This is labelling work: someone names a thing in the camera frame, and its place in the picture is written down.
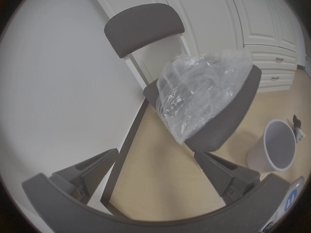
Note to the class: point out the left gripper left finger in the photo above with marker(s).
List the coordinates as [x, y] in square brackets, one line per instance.
[97, 171]

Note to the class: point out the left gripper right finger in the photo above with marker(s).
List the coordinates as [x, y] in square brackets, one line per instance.
[216, 173]

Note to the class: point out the clear plastic bag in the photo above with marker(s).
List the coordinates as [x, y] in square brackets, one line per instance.
[199, 93]

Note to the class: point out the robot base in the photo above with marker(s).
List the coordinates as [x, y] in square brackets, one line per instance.
[292, 198]

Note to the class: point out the white trash bin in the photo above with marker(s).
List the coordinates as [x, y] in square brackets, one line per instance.
[257, 152]

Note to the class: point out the white chair dark grey cushions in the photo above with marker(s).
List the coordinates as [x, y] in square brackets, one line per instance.
[143, 25]

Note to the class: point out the white wardrobe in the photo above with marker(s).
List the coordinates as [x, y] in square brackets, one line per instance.
[218, 20]

